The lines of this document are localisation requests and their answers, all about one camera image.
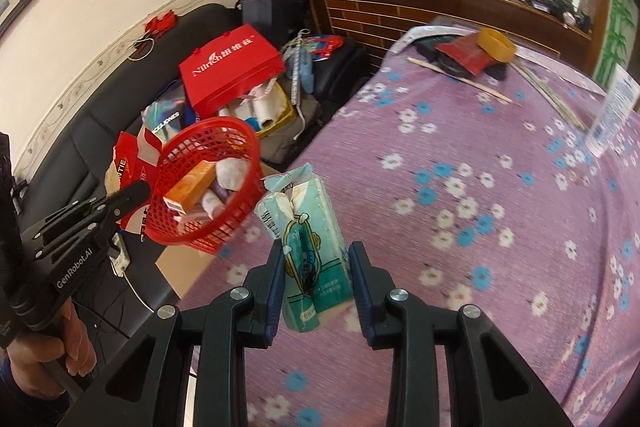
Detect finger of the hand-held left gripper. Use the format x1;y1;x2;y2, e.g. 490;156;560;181
42;181;152;263
20;199;108;245

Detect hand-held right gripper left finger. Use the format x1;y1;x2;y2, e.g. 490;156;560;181
60;238;286;427

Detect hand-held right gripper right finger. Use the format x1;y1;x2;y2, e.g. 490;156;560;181
347;242;573;427

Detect teal tissue packet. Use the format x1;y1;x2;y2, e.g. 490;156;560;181
255;163;353;334

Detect orange cardboard box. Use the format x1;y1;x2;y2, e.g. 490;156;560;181
162;161;218;215

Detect red mesh basket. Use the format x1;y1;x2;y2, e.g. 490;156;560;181
141;117;267;255

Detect person's left forearm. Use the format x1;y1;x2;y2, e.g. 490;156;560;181
0;357;61;427

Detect person's left hand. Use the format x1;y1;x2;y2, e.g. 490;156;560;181
10;304;97;403

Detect red white paper bag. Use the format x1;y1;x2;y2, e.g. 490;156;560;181
104;131;166;240

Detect white power strip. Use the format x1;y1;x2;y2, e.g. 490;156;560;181
109;232;132;278

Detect black sofa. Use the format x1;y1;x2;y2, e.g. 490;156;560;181
15;2;371;308

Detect blue printed packet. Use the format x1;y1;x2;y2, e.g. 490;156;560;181
142;84;193;142

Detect purple floral blanket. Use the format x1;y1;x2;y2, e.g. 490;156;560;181
177;24;640;427

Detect yellow basket with rolls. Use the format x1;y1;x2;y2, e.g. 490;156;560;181
217;77;296;138

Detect red gift bag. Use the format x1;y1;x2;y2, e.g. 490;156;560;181
179;24;286;120

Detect red ornament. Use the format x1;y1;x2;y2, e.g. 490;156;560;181
144;10;178;34

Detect measuring tape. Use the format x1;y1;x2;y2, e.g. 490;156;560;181
282;32;313;142

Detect dark navy gift bag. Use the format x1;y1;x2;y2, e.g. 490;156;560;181
235;0;308;52

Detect wrapped wooden chopsticks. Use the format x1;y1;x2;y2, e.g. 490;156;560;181
406;57;513;104

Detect colourful printed bag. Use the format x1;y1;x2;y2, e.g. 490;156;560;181
300;34;346;60

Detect black object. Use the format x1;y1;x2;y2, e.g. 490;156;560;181
415;36;511;80

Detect red foil packet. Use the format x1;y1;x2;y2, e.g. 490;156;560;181
435;34;501;75

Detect bundle of thin sticks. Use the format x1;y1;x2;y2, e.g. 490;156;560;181
510;62;588;130

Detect yellow tape roll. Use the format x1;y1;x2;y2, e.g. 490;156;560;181
476;28;517;62

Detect wooden cabinet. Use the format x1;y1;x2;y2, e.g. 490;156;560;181
292;0;596;72

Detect white lotion tube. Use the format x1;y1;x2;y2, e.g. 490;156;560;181
586;67;640;158

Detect bamboo wall sticker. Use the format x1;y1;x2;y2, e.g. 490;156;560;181
597;0;636;88

